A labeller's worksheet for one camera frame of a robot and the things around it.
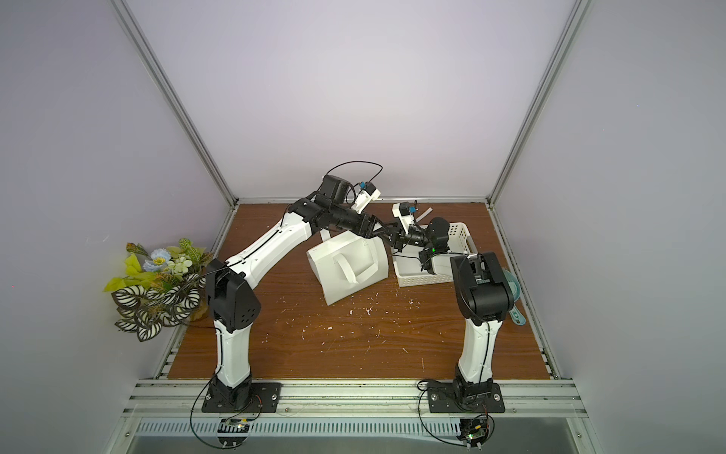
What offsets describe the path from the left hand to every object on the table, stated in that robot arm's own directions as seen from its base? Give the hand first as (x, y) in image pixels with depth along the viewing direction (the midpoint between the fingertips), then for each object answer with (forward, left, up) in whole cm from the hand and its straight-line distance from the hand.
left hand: (385, 225), depth 80 cm
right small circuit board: (-46, -23, -27) cm, 58 cm away
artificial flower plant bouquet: (-21, +55, +1) cm, 59 cm away
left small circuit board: (-47, +39, -28) cm, 68 cm away
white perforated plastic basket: (+1, -9, -23) cm, 24 cm away
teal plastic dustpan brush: (-30, -24, +9) cm, 39 cm away
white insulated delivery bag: (-10, +10, -4) cm, 15 cm away
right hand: (+2, +3, -4) cm, 5 cm away
